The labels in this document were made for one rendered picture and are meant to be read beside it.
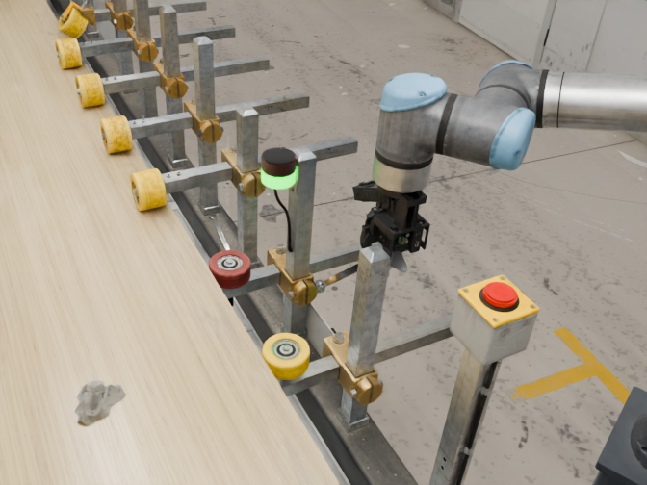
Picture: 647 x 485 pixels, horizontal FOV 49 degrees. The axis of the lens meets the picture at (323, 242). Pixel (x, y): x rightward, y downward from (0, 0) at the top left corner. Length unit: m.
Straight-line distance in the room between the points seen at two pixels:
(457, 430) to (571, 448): 1.39
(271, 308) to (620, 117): 0.83
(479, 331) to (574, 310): 2.02
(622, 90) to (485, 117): 0.22
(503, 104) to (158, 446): 0.69
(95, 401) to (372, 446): 0.50
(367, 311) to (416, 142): 0.28
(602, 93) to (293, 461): 0.70
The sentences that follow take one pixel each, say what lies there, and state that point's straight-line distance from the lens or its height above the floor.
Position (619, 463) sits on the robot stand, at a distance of 1.60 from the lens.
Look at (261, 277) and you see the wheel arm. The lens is 1.41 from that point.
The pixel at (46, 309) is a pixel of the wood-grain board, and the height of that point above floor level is 0.90.
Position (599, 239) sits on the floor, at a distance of 3.30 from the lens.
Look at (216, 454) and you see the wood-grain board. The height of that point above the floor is 0.90.
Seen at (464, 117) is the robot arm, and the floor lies 1.32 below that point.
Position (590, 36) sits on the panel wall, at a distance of 4.41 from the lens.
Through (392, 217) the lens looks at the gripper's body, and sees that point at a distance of 1.16.
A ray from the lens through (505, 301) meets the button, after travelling 0.85.
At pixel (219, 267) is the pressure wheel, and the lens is 1.37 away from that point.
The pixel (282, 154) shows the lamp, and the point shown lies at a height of 1.15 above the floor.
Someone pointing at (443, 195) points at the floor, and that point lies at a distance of 3.32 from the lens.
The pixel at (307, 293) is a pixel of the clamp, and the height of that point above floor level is 0.85.
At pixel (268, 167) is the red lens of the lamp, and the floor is 1.14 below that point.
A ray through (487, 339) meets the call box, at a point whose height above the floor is 1.20.
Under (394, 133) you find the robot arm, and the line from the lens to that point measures 1.05.
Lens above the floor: 1.77
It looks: 37 degrees down
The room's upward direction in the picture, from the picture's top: 5 degrees clockwise
